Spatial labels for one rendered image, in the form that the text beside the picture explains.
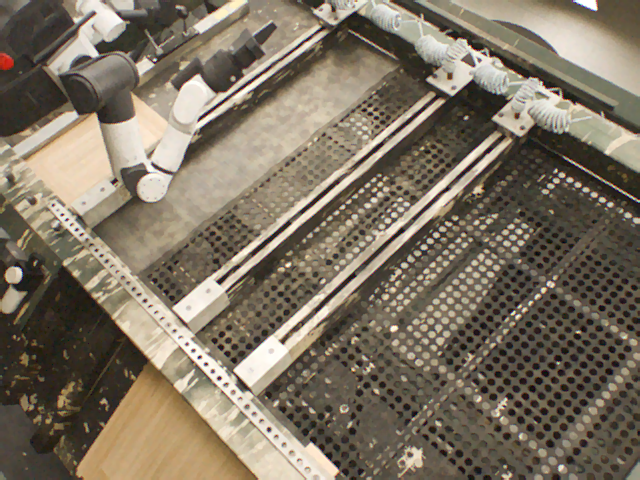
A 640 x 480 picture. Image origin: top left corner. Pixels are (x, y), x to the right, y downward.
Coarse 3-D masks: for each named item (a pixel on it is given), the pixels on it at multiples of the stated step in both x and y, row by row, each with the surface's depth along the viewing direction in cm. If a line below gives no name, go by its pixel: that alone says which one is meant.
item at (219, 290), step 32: (448, 64) 187; (480, 64) 197; (448, 96) 196; (416, 128) 192; (352, 160) 186; (384, 160) 189; (320, 192) 181; (352, 192) 186; (288, 224) 179; (320, 224) 184; (256, 256) 172; (224, 288) 167; (192, 320) 164
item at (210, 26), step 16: (224, 16) 231; (240, 16) 235; (208, 32) 229; (192, 48) 228; (144, 64) 221; (160, 64) 222; (144, 80) 221; (48, 128) 209; (64, 128) 209; (32, 144) 206
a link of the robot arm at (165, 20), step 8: (152, 0) 206; (160, 0) 208; (168, 0) 210; (176, 0) 212; (152, 8) 206; (160, 8) 209; (168, 8) 212; (152, 16) 207; (160, 16) 211; (168, 16) 213; (160, 24) 216; (168, 24) 215
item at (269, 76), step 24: (360, 0) 218; (336, 24) 217; (288, 48) 214; (312, 48) 215; (264, 72) 211; (288, 72) 214; (240, 96) 204; (264, 96) 212; (216, 120) 202; (192, 144) 201; (96, 192) 188; (120, 192) 190; (96, 216) 189
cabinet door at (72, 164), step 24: (96, 120) 212; (144, 120) 210; (48, 144) 208; (72, 144) 207; (96, 144) 206; (144, 144) 205; (48, 168) 202; (72, 168) 202; (96, 168) 201; (72, 192) 196
